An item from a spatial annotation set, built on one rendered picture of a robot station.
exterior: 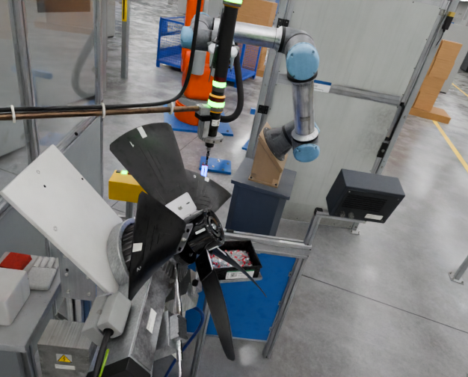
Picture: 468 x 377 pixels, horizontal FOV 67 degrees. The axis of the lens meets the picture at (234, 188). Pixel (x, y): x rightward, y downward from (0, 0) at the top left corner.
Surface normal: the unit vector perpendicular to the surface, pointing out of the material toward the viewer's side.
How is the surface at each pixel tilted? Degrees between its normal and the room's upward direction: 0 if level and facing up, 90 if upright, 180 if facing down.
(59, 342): 0
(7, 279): 0
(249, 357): 0
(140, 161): 54
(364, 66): 89
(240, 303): 90
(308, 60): 97
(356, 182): 15
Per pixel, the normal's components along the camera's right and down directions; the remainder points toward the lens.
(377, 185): 0.18, -0.69
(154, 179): 0.53, -0.07
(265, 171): -0.25, 0.45
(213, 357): 0.18, -0.85
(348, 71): 0.01, 0.50
